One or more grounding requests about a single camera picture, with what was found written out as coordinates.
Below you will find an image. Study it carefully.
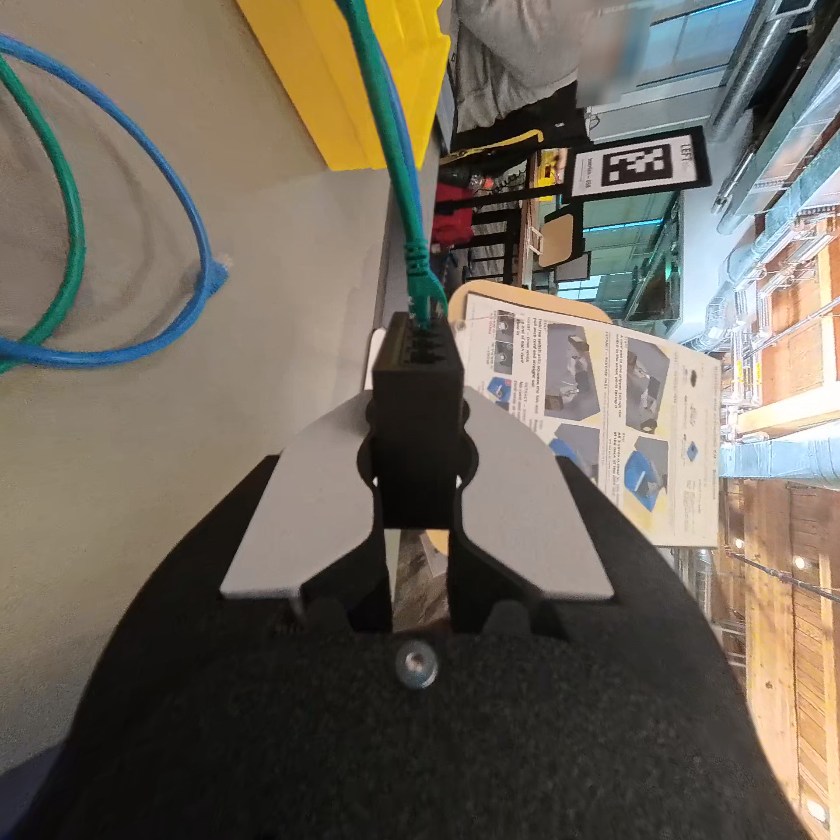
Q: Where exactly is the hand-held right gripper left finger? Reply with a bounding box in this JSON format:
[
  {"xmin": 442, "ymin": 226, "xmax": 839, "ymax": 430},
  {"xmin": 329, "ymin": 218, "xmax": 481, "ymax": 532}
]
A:
[{"xmin": 220, "ymin": 390, "xmax": 396, "ymax": 633}]

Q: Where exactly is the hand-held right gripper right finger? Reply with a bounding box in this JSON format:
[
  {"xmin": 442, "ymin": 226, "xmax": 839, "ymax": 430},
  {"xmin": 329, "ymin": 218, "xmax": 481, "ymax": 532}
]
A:
[{"xmin": 448, "ymin": 386, "xmax": 617, "ymax": 633}]

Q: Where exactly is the black network switch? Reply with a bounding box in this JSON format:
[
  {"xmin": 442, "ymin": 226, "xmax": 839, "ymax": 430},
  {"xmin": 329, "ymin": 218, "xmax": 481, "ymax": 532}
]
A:
[{"xmin": 372, "ymin": 311, "xmax": 470, "ymax": 529}]

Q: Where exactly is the green ethernet cable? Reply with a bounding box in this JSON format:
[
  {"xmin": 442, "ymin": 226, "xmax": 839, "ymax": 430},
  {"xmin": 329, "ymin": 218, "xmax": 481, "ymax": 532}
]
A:
[{"xmin": 0, "ymin": 0, "xmax": 450, "ymax": 376}]

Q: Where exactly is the blue ethernet cable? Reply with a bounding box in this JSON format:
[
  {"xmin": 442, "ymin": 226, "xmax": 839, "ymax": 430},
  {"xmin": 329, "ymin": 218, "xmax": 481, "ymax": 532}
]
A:
[{"xmin": 0, "ymin": 33, "xmax": 427, "ymax": 375}]

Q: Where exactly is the yellow plastic bin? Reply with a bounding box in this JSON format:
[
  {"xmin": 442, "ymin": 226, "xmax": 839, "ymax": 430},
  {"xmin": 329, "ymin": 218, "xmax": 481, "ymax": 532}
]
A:
[{"xmin": 236, "ymin": 0, "xmax": 454, "ymax": 172}]

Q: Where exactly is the black-framed wooden chair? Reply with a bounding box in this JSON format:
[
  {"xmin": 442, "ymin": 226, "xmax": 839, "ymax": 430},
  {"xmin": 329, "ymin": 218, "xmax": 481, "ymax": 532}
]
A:
[{"xmin": 535, "ymin": 210, "xmax": 592, "ymax": 283}]

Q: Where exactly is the printed instruction sheet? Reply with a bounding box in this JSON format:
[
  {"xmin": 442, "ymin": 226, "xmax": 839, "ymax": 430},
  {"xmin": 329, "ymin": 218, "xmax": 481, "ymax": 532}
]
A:
[{"xmin": 462, "ymin": 292, "xmax": 723, "ymax": 549}]

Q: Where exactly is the red bag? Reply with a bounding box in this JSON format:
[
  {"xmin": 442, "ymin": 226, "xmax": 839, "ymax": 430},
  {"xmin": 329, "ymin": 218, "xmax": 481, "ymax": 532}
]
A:
[{"xmin": 433, "ymin": 182, "xmax": 475, "ymax": 247}]

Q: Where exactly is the silver ventilation duct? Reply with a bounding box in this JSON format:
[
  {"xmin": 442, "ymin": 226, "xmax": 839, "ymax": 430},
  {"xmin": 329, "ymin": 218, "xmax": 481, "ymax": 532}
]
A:
[
  {"xmin": 718, "ymin": 438, "xmax": 840, "ymax": 485},
  {"xmin": 712, "ymin": 0, "xmax": 840, "ymax": 231}
]

